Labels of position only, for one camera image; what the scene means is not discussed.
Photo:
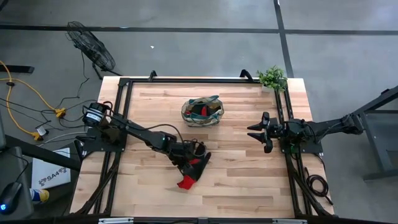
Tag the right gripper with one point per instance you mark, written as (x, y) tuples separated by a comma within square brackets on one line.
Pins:
[(276, 131)]

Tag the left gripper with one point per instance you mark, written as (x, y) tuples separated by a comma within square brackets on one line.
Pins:
[(183, 151)]

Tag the red black garden glove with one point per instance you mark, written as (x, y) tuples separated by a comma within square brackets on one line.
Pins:
[(203, 111), (202, 165)]

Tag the beige gardening bag green trim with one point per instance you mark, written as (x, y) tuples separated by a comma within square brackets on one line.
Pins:
[(189, 116)]

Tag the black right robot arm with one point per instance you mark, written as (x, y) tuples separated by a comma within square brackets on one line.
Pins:
[(326, 127)]

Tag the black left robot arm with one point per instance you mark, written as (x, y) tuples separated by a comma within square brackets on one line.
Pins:
[(140, 132)]

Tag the green plant white pot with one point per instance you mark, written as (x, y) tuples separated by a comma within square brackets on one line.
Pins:
[(273, 77)]

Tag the grey metal stand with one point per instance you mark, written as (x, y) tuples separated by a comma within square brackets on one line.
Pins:
[(377, 146)]

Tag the white printed box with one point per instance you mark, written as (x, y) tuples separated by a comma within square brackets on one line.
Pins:
[(49, 168)]

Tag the yellow blue object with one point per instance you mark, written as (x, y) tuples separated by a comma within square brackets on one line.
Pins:
[(42, 196)]

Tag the white power adapter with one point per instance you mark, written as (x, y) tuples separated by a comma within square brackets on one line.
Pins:
[(42, 131)]

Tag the black floor fan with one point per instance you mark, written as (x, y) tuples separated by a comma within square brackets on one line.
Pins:
[(90, 46)]

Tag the dark grey desk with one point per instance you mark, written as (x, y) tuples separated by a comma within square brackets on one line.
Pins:
[(15, 161)]

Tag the black computer mouse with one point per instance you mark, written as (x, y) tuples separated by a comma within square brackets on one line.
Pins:
[(11, 196)]

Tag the black floor bar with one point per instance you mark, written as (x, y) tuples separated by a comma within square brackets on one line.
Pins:
[(17, 69)]

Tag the black aluminium table frame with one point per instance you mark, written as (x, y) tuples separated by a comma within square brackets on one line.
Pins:
[(199, 81)]

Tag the silver aluminium bracket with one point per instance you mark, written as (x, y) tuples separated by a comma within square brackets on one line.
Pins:
[(116, 221), (289, 221)]

